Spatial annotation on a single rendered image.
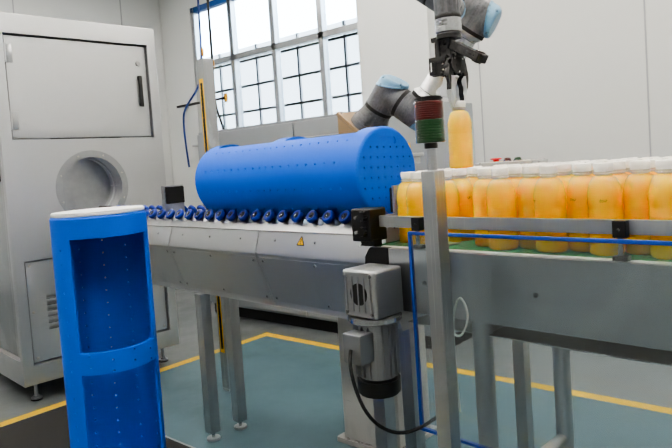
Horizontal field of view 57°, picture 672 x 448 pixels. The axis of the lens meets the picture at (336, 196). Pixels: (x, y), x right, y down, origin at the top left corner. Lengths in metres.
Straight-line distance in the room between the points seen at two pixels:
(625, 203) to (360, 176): 0.76
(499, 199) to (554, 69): 3.17
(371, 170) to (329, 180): 0.13
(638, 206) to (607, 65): 3.14
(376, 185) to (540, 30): 2.98
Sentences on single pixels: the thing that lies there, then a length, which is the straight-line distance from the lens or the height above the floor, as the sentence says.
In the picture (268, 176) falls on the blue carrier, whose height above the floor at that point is 1.10.
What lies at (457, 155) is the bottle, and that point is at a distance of 1.80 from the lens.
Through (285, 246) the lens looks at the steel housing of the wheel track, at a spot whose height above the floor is 0.86.
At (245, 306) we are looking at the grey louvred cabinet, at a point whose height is 0.09.
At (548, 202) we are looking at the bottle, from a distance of 1.44.
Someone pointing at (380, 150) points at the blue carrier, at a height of 1.16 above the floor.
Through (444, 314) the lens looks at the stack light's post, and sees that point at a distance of 1.39.
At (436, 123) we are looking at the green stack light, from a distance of 1.35.
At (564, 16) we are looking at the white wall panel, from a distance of 4.64.
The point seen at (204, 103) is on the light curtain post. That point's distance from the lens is 3.22.
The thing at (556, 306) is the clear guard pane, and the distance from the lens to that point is 1.37.
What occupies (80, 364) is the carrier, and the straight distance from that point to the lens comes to 2.05.
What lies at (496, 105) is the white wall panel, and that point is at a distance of 4.78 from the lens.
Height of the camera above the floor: 1.13
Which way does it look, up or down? 3 degrees down
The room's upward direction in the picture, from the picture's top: 4 degrees counter-clockwise
